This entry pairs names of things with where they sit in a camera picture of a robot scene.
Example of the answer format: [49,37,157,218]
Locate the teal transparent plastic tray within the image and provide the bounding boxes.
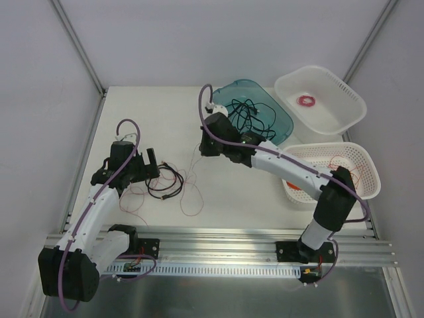
[213,79,293,145]

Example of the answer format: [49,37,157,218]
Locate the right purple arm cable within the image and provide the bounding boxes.
[198,85,370,288]

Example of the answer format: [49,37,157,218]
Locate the white perforated plastic basket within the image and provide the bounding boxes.
[284,142,381,200]

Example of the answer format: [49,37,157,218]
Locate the black cable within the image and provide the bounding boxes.
[145,161,185,201]

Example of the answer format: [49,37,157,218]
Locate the aluminium mounting rail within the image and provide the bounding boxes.
[41,225,398,268]

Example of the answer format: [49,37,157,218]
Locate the thin pink red wire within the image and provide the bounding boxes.
[118,142,205,228]

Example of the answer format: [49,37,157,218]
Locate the white slotted cable duct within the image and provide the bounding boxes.
[103,262,301,279]

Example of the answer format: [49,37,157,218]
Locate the black cables in tray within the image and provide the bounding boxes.
[228,98,278,140]

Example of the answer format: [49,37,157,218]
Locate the white solid plastic basket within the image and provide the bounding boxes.
[274,66,367,142]

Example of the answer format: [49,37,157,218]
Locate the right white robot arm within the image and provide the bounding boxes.
[199,113,361,264]

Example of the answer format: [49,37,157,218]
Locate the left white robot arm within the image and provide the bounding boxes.
[38,140,160,302]

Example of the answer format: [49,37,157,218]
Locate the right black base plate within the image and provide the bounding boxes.
[275,240,335,264]

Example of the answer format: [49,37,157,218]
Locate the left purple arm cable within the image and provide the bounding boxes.
[59,119,158,313]

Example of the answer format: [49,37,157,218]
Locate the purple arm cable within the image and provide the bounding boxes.
[59,119,158,313]
[198,85,370,288]

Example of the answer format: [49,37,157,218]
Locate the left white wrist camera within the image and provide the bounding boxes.
[115,132,137,141]

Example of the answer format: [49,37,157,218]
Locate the thin orange wire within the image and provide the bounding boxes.
[327,155,367,189]

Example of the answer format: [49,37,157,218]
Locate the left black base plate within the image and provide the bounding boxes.
[123,238,160,260]

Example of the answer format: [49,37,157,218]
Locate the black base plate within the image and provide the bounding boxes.
[123,238,160,260]
[275,240,335,264]

